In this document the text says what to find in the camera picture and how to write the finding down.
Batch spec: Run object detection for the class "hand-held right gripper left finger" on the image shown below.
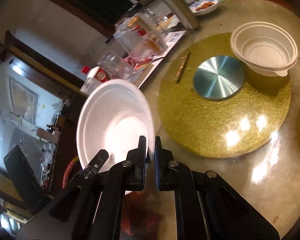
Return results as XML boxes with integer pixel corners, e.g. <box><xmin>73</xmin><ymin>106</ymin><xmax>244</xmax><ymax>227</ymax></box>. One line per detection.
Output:
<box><xmin>16</xmin><ymin>135</ymin><xmax>148</xmax><ymax>240</ymax></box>

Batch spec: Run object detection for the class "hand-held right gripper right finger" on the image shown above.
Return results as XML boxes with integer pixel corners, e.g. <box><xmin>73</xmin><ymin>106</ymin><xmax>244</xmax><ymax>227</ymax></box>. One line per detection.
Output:
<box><xmin>154</xmin><ymin>136</ymin><xmax>280</xmax><ymax>240</ymax></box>

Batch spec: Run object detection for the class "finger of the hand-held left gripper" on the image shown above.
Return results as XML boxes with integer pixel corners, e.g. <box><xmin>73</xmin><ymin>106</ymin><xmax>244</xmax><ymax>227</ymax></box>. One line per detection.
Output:
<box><xmin>79</xmin><ymin>149</ymin><xmax>109</xmax><ymax>178</ymax></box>

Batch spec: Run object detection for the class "white foam bowl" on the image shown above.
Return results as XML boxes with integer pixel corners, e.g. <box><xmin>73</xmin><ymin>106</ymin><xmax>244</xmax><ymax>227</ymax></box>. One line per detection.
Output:
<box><xmin>76</xmin><ymin>79</ymin><xmax>156</xmax><ymax>196</ymax></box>

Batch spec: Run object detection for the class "cream ribbed plastic bowl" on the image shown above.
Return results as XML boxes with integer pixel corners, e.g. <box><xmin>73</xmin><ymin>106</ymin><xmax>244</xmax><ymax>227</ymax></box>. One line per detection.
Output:
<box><xmin>230</xmin><ymin>22</ymin><xmax>298</xmax><ymax>77</ymax></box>

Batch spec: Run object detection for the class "red yellow hoop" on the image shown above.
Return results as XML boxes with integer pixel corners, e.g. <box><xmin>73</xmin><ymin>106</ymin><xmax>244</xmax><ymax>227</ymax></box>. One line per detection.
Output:
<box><xmin>62</xmin><ymin>156</ymin><xmax>80</xmax><ymax>189</ymax></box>

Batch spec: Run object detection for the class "dark wooden sideboard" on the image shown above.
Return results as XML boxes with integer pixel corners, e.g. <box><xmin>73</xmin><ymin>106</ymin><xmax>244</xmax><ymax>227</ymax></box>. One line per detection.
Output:
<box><xmin>35</xmin><ymin>92</ymin><xmax>90</xmax><ymax>193</ymax></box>

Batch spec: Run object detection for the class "gold glitter turntable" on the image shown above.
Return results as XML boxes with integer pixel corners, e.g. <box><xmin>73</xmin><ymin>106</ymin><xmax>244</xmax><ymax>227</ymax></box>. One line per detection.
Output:
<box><xmin>157</xmin><ymin>33</ymin><xmax>292</xmax><ymax>158</ymax></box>

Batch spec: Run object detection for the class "white liquor bottle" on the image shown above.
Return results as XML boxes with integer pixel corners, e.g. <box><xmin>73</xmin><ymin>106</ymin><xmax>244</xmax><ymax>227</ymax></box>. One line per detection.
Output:
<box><xmin>80</xmin><ymin>66</ymin><xmax>109</xmax><ymax>95</ymax></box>

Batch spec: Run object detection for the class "clear glass mug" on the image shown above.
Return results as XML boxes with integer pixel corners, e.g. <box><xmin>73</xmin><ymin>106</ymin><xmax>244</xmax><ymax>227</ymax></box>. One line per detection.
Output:
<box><xmin>97</xmin><ymin>50</ymin><xmax>138</xmax><ymax>82</ymax></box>

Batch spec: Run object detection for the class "gold bar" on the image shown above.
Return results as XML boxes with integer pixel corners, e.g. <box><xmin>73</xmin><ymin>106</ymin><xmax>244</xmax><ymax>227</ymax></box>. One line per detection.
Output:
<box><xmin>174</xmin><ymin>50</ymin><xmax>191</xmax><ymax>83</ymax></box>

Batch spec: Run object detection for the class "round metal disc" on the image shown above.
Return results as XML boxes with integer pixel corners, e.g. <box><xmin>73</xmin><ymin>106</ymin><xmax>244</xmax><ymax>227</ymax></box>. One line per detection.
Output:
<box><xmin>192</xmin><ymin>56</ymin><xmax>245</xmax><ymax>101</ymax></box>

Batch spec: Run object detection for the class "gold drink can pack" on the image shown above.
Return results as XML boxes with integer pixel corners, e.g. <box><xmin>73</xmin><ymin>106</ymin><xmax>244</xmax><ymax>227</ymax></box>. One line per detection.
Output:
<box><xmin>126</xmin><ymin>15</ymin><xmax>165</xmax><ymax>53</ymax></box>

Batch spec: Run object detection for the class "clear plastic bag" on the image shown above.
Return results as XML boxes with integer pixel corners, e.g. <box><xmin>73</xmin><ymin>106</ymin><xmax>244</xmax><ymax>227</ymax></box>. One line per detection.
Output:
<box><xmin>114</xmin><ymin>9</ymin><xmax>169</xmax><ymax>55</ymax></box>

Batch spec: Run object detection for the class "printed paper sheet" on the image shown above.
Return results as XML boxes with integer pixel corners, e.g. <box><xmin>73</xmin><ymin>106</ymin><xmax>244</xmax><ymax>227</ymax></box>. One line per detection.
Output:
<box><xmin>165</xmin><ymin>31</ymin><xmax>187</xmax><ymax>43</ymax></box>

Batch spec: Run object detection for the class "steel thermos flask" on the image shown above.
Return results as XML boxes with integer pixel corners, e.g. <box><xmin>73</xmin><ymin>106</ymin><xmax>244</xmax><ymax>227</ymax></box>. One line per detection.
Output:
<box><xmin>156</xmin><ymin>0</ymin><xmax>199</xmax><ymax>30</ymax></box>

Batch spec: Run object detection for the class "dark window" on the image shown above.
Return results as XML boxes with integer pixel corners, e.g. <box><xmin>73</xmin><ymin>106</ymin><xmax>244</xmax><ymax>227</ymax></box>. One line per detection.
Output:
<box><xmin>27</xmin><ymin>0</ymin><xmax>170</xmax><ymax>30</ymax></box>

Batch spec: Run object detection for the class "blue white plate with food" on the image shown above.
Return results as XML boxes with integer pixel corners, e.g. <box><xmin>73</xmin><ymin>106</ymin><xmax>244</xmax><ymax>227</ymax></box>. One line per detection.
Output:
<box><xmin>189</xmin><ymin>0</ymin><xmax>219</xmax><ymax>15</ymax></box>

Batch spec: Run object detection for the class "large wall mirror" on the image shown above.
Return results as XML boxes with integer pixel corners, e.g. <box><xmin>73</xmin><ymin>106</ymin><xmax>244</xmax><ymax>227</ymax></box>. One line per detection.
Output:
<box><xmin>0</xmin><ymin>52</ymin><xmax>65</xmax><ymax>185</ymax></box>

